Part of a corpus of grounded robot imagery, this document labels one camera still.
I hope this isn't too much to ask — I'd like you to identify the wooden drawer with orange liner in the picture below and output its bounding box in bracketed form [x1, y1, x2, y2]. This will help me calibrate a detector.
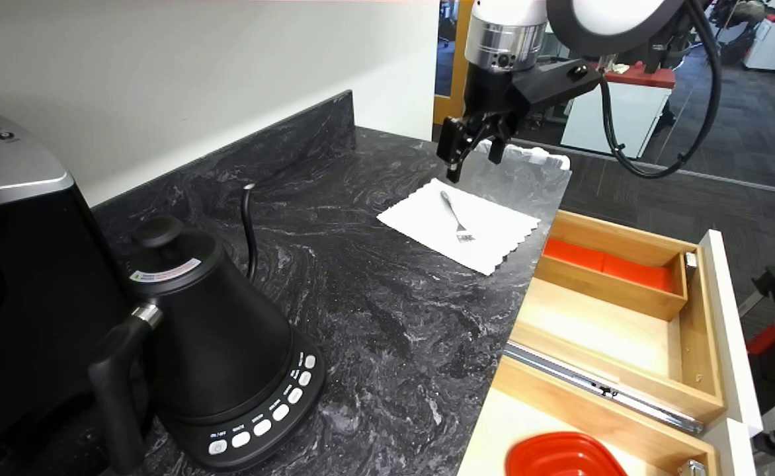
[504, 205, 765, 435]

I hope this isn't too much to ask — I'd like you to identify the red silicone bowl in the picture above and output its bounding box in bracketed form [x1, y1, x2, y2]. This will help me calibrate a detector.
[501, 428, 628, 476]

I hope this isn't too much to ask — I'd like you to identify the black gooseneck kettle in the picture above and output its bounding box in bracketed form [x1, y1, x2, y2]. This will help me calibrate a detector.
[85, 180, 307, 476]

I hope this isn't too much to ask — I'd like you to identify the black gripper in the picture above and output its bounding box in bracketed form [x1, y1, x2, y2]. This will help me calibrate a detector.
[434, 63, 524, 185]

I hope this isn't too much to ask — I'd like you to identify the metal drawer slide rail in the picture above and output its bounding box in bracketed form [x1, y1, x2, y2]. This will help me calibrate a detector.
[501, 341, 708, 435]

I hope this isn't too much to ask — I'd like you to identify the wooden door frame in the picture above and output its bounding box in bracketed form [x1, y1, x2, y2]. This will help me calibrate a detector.
[430, 0, 479, 132]

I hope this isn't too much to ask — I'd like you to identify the white cabinet with red top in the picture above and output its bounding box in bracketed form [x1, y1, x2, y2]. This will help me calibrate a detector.
[558, 61, 677, 161]

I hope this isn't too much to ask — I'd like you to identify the black kettle base with buttons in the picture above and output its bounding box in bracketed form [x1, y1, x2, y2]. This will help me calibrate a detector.
[158, 337, 331, 473]

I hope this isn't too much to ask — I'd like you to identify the orange drawer liner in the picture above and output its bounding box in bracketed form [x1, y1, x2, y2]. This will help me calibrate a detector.
[542, 234, 681, 295]

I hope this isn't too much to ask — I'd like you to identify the wooden drawer with red bowl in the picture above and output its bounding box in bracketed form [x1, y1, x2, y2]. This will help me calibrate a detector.
[454, 353, 759, 476]

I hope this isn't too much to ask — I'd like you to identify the white paper napkin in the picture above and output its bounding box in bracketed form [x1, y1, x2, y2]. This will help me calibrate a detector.
[376, 173, 548, 280]

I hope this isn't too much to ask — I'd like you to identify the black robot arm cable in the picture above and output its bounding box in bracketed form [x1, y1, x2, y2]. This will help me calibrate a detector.
[597, 0, 725, 181]

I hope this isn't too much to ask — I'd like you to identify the black silver coffee machine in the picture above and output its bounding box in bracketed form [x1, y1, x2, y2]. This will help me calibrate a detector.
[0, 98, 136, 458]

